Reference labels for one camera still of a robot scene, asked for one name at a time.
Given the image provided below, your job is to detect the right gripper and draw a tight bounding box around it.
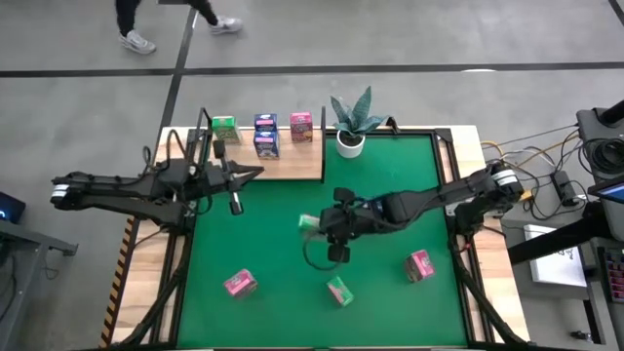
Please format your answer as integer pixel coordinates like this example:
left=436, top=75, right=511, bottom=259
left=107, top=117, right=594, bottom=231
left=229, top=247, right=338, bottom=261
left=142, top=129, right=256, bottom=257
left=302, top=187, right=366, bottom=265

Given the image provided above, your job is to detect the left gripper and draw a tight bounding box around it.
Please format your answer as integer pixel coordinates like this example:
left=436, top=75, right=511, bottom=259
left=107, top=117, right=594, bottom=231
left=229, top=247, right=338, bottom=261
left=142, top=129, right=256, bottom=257
left=202, top=139, right=265, bottom=216

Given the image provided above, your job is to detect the Apple Jacks cereal box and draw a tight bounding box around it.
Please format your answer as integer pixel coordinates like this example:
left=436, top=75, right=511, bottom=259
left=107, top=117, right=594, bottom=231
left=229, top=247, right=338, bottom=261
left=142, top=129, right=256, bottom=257
left=325, top=275, right=356, bottom=308
left=211, top=115, right=244, bottom=145
left=297, top=213, right=322, bottom=232

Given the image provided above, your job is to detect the Raisin Bran cereal box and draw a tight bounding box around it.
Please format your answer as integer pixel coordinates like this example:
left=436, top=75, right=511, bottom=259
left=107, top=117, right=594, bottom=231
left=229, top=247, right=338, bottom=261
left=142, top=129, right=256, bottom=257
left=289, top=111, right=315, bottom=143
left=222, top=268, right=259, bottom=299
left=403, top=249, right=437, bottom=284

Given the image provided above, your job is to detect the wooden shelf board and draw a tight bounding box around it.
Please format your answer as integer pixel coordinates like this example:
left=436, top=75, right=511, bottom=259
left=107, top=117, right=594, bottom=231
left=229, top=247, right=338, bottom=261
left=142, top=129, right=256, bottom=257
left=206, top=127, right=326, bottom=181

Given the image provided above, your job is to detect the green table mat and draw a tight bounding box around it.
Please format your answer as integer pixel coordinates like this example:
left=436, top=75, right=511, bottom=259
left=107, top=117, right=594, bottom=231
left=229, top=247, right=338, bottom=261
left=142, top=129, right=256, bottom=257
left=177, top=135, right=469, bottom=348

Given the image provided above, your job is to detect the white plant pot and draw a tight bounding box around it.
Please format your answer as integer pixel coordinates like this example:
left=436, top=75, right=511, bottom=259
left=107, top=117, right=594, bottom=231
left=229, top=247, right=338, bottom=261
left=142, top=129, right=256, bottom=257
left=334, top=130, right=367, bottom=160

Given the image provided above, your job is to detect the green snake plant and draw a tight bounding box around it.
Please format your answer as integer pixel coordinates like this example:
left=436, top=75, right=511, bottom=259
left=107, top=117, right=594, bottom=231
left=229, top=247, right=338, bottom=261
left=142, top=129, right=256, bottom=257
left=330, top=85, right=391, bottom=140

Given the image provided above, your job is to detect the yellow black hazard tape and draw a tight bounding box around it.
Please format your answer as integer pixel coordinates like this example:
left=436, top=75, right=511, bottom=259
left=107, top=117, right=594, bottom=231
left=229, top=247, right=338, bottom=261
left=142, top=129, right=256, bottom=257
left=98, top=216, right=137, bottom=348

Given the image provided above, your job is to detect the person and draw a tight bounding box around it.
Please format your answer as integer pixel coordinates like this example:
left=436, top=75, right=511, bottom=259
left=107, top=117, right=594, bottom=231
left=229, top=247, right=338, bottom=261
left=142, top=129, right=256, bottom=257
left=114, top=0, right=244, bottom=56

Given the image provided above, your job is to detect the grey side desk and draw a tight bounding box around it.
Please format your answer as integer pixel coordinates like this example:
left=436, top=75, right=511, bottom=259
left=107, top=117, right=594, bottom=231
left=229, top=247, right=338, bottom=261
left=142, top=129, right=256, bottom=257
left=0, top=218, right=79, bottom=337
left=501, top=214, right=624, bottom=351

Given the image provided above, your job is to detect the black device blue light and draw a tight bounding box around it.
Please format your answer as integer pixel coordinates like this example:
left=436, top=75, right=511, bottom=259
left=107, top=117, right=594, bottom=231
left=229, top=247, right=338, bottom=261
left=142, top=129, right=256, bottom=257
left=0, top=190, right=27, bottom=225

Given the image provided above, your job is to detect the white paper sheet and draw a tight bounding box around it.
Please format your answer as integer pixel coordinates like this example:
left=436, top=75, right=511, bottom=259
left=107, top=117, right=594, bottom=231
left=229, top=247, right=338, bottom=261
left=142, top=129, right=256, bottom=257
left=524, top=223, right=589, bottom=289

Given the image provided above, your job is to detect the black diagonal beam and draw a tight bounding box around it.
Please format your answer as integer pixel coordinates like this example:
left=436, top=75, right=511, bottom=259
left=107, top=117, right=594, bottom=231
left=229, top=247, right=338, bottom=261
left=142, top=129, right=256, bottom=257
left=506, top=200, right=624, bottom=267

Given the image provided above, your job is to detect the black power adapter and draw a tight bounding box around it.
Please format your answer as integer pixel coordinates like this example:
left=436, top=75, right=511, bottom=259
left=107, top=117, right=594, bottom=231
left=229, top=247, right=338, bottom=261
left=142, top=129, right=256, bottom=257
left=550, top=170, right=580, bottom=209

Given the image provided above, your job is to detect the grey equipment case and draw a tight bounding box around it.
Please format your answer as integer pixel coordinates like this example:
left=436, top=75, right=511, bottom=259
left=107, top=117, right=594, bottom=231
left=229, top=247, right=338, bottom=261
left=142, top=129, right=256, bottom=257
left=574, top=99, right=624, bottom=184

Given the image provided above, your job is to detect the tablet screen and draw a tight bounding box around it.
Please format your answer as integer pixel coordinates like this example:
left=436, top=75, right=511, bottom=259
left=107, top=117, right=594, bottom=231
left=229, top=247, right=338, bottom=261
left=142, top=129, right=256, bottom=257
left=587, top=175, right=624, bottom=206

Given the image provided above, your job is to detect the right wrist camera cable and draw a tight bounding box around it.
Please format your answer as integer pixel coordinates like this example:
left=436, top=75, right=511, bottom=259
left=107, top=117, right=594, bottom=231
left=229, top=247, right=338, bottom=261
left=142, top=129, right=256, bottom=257
left=300, top=232, right=343, bottom=272

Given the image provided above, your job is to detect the black metal shelf frame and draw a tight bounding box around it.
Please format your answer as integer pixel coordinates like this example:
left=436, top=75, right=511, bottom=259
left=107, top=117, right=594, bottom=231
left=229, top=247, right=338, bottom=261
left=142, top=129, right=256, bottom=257
left=186, top=105, right=328, bottom=184

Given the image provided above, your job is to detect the coiled black cable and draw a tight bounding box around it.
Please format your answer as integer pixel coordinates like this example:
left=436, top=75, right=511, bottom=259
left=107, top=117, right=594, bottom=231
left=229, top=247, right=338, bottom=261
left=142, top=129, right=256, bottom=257
left=582, top=137, right=624, bottom=177

